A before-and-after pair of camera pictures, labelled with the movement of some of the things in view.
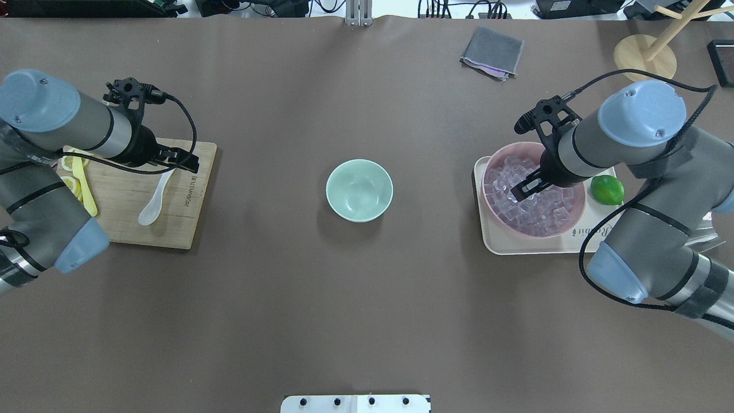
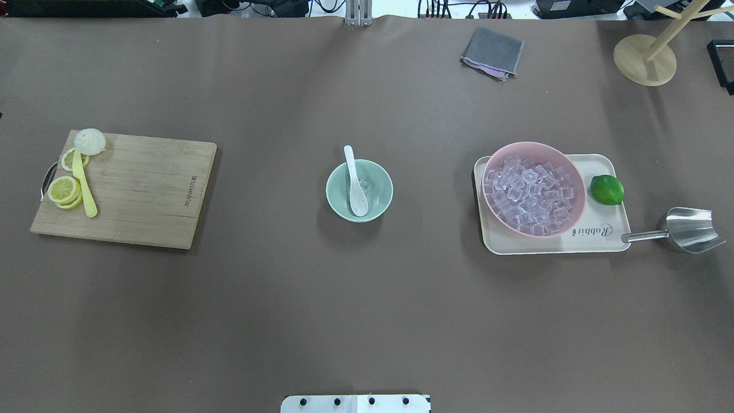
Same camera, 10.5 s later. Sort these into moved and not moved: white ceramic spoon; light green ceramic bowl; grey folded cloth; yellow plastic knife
Moved: white ceramic spoon
Not moved: light green ceramic bowl; grey folded cloth; yellow plastic knife
